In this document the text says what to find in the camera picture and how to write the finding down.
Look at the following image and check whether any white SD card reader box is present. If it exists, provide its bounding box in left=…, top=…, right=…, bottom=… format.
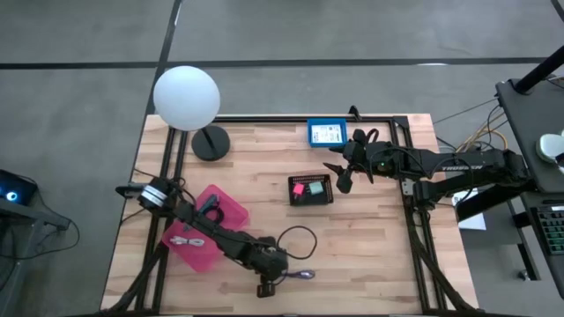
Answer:
left=310, top=123, right=344, bottom=145

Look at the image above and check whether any black aluminium rig frame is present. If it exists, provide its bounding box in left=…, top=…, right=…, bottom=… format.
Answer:
left=103, top=114, right=475, bottom=316

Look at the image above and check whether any blue plastic tray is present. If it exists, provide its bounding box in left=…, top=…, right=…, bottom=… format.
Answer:
left=306, top=117, right=349, bottom=149

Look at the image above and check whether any white cable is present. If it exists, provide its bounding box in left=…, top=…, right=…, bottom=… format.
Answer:
left=168, top=234, right=206, bottom=248

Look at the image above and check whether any black keyboard shelf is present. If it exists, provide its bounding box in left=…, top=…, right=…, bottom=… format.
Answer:
left=519, top=191, right=564, bottom=301

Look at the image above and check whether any white paper sheet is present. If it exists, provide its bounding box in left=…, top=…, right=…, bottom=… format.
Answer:
left=449, top=188, right=488, bottom=232

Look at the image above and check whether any white globe black table lamp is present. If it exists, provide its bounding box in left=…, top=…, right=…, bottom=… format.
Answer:
left=152, top=64, right=232, bottom=162

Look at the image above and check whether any pink translucent plastic bin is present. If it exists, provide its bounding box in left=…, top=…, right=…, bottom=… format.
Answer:
left=160, top=183, right=251, bottom=274

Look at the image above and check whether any purple braided cable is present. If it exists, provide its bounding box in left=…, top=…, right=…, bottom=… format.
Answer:
left=281, top=269, right=317, bottom=282

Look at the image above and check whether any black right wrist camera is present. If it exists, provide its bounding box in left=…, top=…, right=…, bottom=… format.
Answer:
left=352, top=128, right=381, bottom=146

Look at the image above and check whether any grey metal bracket plate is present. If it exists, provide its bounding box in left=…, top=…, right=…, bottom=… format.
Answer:
left=400, top=178, right=419, bottom=197

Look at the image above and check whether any black left wrist camera cable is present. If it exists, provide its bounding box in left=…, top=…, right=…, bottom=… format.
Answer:
left=263, top=225, right=319, bottom=262

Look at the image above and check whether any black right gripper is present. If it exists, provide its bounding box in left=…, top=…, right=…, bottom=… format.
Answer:
left=323, top=140, right=400, bottom=195

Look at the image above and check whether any black pole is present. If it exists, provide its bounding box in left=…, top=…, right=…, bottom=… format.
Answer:
left=513, top=43, right=564, bottom=95

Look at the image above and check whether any white round device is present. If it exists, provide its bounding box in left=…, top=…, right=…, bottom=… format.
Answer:
left=535, top=129, right=564, bottom=165

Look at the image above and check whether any black cart desk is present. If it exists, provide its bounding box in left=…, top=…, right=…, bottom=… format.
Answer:
left=453, top=77, right=564, bottom=221

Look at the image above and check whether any black keyboard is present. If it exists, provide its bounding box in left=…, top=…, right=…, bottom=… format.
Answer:
left=530, top=204, right=564, bottom=257

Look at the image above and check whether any black slotted basket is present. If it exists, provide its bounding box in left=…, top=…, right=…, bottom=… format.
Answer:
left=287, top=173, right=335, bottom=207

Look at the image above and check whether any grey metal stand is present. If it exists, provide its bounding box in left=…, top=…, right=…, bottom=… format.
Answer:
left=0, top=196, right=72, bottom=309

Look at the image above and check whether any blue lit computer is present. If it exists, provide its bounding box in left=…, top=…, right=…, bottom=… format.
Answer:
left=0, top=168, right=40, bottom=206

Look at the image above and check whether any teal pen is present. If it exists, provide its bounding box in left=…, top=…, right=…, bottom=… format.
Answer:
left=198, top=195, right=221, bottom=217

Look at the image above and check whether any yellow and black cable bundle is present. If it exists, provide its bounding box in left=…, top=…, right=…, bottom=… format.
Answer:
left=434, top=97, right=512, bottom=153

